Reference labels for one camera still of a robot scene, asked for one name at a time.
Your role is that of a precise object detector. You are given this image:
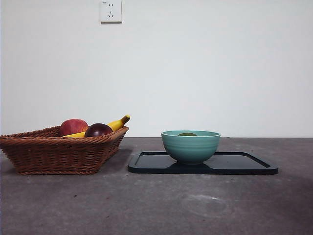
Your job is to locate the teal ribbed bowl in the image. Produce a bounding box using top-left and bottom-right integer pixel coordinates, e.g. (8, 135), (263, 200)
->
(161, 130), (221, 165)

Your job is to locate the yellow banana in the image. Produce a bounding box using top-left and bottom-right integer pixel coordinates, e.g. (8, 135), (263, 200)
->
(61, 114), (131, 138)

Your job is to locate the dark purple round fruit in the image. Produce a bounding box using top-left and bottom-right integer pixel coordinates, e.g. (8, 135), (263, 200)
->
(84, 123), (113, 138)

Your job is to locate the red peach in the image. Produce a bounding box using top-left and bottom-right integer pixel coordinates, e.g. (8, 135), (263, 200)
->
(59, 118), (89, 137)

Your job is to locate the black rectangular tray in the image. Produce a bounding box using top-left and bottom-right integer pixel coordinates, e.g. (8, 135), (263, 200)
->
(128, 151), (279, 175)

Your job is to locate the brown wicker basket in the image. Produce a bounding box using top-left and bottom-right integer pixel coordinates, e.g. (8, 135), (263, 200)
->
(0, 126), (129, 176)

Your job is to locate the white wall socket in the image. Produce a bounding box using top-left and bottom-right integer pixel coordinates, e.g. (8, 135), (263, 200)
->
(100, 0), (123, 24)

